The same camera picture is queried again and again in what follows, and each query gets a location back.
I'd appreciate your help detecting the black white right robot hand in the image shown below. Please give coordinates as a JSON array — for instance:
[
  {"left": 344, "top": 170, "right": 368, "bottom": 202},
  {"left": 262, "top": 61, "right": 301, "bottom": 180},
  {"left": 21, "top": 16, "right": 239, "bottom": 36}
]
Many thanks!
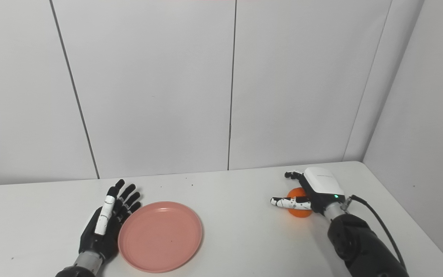
[{"left": 271, "top": 167, "right": 346, "bottom": 216}]

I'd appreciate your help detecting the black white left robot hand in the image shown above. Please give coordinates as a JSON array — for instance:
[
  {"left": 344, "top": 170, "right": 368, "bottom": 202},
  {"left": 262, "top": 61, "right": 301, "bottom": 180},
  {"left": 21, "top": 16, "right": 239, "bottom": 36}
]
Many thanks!
[{"left": 79, "top": 179, "right": 142, "bottom": 262}]

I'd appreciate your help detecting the orange fruit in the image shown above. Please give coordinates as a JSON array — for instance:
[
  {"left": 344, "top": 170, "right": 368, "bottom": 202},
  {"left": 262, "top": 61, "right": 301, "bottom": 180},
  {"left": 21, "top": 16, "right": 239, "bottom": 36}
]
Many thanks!
[{"left": 287, "top": 187, "right": 313, "bottom": 219}]

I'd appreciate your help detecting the pink round plate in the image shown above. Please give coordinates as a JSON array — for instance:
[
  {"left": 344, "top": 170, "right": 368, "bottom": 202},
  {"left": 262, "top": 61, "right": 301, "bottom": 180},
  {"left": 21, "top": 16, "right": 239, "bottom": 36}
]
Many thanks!
[{"left": 118, "top": 201, "right": 203, "bottom": 273}]

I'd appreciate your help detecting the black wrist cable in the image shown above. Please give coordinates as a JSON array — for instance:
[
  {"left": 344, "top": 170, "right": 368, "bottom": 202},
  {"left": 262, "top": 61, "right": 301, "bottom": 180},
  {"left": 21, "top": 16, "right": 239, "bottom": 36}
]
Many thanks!
[{"left": 345, "top": 195, "right": 406, "bottom": 270}]

